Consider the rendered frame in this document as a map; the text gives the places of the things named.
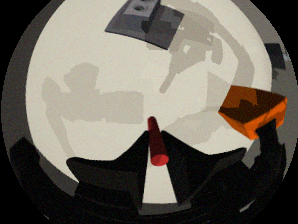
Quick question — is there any red cylinder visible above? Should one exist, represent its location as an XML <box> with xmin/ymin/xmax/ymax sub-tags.
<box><xmin>148</xmin><ymin>117</ymin><xmax>169</xmax><ymax>167</ymax></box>

